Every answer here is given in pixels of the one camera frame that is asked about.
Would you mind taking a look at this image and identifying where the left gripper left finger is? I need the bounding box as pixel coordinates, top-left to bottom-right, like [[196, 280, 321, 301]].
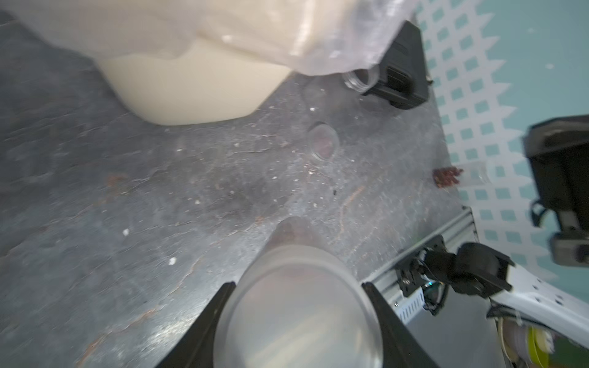
[[156, 282, 236, 368]]

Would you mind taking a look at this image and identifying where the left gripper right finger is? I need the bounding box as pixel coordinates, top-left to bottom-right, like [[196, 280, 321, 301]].
[[361, 282, 439, 368]]

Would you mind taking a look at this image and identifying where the clear plastic jar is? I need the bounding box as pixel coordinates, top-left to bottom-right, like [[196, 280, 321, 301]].
[[213, 217, 383, 367], [342, 64, 380, 94]]

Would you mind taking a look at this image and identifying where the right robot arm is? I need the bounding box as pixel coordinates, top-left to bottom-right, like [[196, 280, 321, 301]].
[[394, 115, 588, 348]]

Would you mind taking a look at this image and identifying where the black plastic case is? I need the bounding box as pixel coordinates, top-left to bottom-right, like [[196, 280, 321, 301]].
[[365, 21, 430, 110]]

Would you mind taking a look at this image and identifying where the cream trash bin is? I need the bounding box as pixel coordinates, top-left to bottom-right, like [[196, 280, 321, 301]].
[[95, 38, 291, 126]]

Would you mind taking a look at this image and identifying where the clear plastic bin liner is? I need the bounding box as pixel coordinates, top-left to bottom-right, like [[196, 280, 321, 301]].
[[1, 0, 417, 76]]

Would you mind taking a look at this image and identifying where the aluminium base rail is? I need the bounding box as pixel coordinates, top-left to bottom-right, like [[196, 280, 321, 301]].
[[364, 209, 514, 367]]

